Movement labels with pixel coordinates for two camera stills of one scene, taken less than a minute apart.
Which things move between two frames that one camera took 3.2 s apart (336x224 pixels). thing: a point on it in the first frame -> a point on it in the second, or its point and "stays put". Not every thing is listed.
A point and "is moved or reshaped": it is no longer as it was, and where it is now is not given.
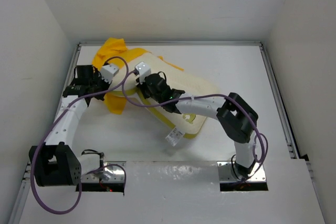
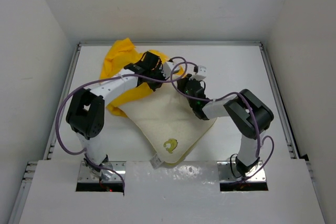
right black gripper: x=142 y=87 -> x=183 y=82
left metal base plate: x=113 y=171 stays put
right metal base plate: x=226 y=173 stays put
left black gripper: x=96 y=76 -> x=159 y=69
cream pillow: x=178 y=80 is moved or reshaped
